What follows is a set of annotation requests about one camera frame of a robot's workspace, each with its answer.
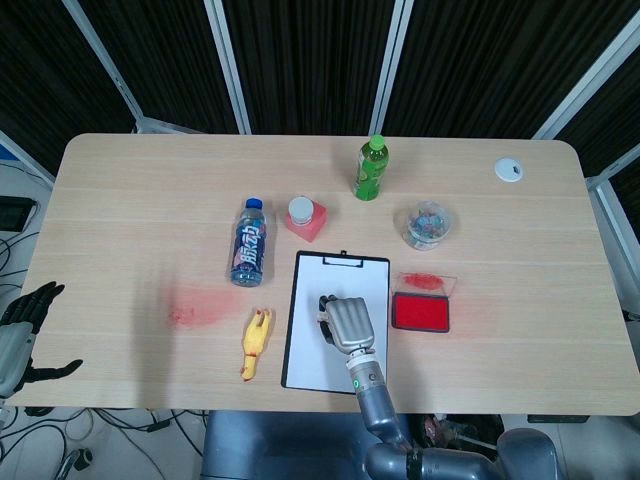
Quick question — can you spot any small white jar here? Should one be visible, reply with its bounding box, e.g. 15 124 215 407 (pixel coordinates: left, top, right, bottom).
288 196 314 225

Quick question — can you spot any white divider frame post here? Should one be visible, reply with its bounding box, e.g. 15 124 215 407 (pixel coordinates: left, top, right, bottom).
532 14 640 142
203 0 252 135
369 0 412 137
62 0 147 134

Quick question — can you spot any clear plastic jar of clips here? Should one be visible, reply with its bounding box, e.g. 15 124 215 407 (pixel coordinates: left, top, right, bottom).
398 199 459 251

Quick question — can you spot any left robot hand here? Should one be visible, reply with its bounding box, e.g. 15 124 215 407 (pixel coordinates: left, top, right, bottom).
0 281 84 397

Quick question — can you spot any red ink pad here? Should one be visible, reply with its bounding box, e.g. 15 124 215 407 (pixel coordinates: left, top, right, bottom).
389 271 459 333

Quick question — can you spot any black power adapter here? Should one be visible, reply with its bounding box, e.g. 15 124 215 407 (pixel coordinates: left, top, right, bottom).
0 196 37 232

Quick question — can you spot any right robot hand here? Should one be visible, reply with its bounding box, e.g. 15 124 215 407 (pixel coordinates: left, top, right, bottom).
317 294 377 357

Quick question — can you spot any yellow rubber chicken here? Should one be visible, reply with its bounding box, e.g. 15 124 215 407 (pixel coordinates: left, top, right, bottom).
238 308 275 382

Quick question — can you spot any pink foam cube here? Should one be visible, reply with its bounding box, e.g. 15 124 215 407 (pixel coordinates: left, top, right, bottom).
284 199 330 245

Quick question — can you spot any green tea bottle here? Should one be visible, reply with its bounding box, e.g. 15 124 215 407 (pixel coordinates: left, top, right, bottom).
353 134 390 202

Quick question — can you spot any grey robot torso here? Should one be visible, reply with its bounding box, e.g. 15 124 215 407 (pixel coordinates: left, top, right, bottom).
199 409 381 480

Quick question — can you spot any white round grommet cap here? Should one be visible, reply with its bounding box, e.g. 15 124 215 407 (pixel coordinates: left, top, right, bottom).
493 157 525 183

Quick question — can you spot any black clipboard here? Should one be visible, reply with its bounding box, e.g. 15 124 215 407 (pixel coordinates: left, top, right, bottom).
281 249 392 396

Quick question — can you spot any blue drink bottle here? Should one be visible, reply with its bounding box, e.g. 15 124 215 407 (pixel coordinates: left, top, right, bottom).
229 197 267 289

